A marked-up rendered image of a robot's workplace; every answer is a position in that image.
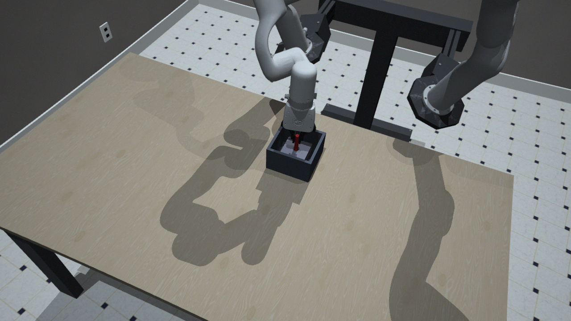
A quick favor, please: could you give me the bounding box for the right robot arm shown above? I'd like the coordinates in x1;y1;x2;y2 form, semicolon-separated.
253;0;318;110

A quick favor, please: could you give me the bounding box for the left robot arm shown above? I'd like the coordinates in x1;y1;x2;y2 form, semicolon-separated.
422;0;520;115

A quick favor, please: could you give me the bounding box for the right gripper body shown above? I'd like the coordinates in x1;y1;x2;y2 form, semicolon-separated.
283;100;315;132

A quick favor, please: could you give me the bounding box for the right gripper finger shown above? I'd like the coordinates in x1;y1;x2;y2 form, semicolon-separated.
298;124;316;144
281;121;296;143

